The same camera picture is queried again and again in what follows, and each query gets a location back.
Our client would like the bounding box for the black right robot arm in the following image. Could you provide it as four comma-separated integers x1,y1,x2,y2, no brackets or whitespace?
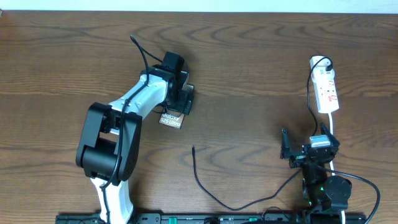
280,124,352,223

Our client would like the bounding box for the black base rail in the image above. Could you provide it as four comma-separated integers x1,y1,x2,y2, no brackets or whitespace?
55,210,366,224

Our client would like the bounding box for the Galaxy S25 Ultra smartphone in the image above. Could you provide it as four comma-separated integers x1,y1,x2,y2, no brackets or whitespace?
159,111,185,129

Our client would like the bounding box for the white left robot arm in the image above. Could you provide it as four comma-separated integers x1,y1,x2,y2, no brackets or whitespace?
75,65,194,223

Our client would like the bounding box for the white power strip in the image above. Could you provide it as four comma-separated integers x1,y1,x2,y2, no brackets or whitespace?
310,55,339,114

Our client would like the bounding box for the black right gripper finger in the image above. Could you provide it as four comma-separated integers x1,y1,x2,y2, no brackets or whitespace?
320,123,338,145
281,128,290,153

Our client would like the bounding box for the white USB charger adapter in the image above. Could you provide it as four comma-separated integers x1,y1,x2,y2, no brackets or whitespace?
311,66,335,83

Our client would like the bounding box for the black USB charging cable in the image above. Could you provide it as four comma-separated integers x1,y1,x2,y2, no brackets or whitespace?
192,55,333,212

